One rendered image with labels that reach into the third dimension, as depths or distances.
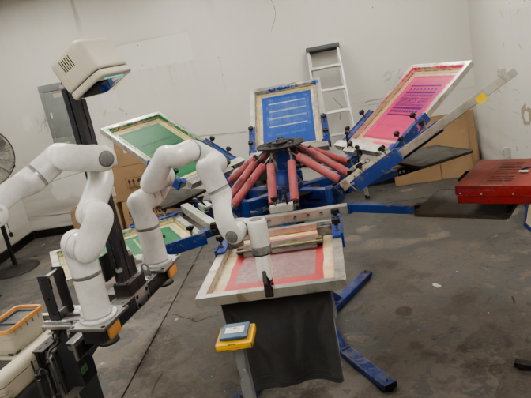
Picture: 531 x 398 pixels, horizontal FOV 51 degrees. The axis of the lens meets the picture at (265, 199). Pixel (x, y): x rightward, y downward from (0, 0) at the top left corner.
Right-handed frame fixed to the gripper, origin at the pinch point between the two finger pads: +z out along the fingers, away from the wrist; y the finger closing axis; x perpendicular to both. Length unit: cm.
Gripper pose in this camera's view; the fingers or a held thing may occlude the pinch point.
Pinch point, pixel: (269, 289)
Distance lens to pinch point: 214.1
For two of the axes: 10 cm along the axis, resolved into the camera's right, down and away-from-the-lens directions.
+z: 1.8, 9.6, 2.3
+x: 9.8, -1.5, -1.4
